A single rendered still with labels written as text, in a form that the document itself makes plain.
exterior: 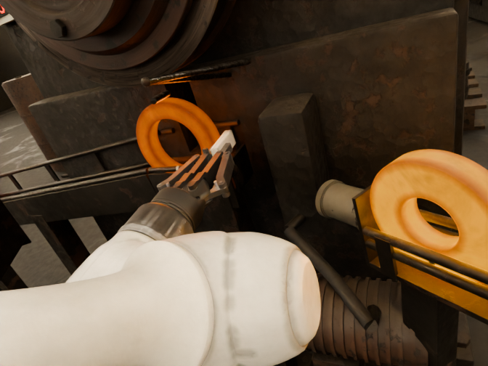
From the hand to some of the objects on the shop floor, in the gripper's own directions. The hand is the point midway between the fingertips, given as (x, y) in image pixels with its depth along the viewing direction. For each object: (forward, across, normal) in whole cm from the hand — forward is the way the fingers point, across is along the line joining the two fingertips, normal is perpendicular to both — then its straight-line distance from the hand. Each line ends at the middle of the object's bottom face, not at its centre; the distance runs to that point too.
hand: (223, 146), depth 62 cm
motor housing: (-18, +22, -73) cm, 78 cm away
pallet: (+191, +9, -91) cm, 212 cm away
